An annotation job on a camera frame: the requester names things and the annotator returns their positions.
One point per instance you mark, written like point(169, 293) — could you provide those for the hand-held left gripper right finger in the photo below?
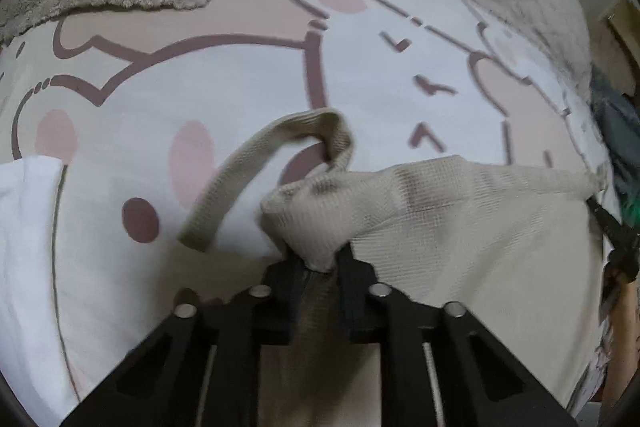
point(352, 302)

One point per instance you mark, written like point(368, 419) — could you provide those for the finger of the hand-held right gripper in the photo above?
point(617, 233)

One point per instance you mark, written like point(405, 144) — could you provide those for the white folded cloth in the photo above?
point(25, 232)

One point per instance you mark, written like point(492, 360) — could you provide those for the wooden furniture piece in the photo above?
point(622, 37)

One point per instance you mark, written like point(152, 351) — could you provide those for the beige waffle knit garment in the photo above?
point(450, 227)

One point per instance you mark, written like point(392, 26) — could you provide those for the printed pink and white bedsheet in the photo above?
point(225, 82)

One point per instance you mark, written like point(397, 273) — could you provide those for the person's right forearm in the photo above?
point(627, 337)

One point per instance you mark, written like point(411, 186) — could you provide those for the dark grey clothes pile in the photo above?
point(617, 127)

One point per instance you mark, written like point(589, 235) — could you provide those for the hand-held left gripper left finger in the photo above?
point(286, 302)

